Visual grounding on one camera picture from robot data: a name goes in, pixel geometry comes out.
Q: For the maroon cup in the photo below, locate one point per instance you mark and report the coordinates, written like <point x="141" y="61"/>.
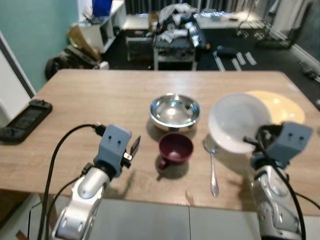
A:
<point x="176" y="149"/>

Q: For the light wooden table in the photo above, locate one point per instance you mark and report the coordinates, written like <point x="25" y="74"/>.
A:
<point x="100" y="100"/>

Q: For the yellow plate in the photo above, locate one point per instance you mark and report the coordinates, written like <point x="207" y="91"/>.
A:
<point x="285" y="107"/>

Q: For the white shelf unit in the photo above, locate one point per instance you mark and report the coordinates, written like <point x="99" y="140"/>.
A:
<point x="107" y="27"/>

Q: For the small dark blue box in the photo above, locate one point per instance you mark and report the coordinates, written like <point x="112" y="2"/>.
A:
<point x="227" y="51"/>

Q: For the silver metal spoon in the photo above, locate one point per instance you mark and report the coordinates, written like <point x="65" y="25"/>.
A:
<point x="213" y="172"/>

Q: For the cluttered metal cart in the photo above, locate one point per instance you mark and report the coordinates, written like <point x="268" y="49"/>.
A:
<point x="177" y="37"/>

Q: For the black bag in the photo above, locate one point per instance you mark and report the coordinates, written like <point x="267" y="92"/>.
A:
<point x="65" y="62"/>

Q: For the blue bin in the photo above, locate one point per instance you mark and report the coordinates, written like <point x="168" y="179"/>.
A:
<point x="102" y="7"/>

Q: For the stainless steel bowl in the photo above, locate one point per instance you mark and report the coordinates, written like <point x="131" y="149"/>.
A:
<point x="175" y="112"/>

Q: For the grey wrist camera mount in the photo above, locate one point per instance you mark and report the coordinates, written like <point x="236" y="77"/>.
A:
<point x="112" y="147"/>
<point x="290" y="142"/>

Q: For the brown cardboard piece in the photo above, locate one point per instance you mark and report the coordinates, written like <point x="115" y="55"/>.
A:
<point x="82" y="42"/>

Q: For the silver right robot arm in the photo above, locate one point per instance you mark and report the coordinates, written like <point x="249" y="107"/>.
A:
<point x="275" y="200"/>

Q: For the white plate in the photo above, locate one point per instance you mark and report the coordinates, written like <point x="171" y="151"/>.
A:
<point x="235" y="122"/>

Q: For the black game controller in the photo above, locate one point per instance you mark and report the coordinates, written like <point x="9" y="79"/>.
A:
<point x="22" y="120"/>

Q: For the white low bench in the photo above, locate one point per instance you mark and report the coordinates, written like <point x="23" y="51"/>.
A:
<point x="225" y="20"/>

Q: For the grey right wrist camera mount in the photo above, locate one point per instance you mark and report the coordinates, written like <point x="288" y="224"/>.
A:
<point x="290" y="142"/>

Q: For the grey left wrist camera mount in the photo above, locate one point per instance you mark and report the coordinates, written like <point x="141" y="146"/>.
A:
<point x="112" y="147"/>

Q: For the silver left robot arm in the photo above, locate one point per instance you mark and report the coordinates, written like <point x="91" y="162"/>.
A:
<point x="82" y="205"/>

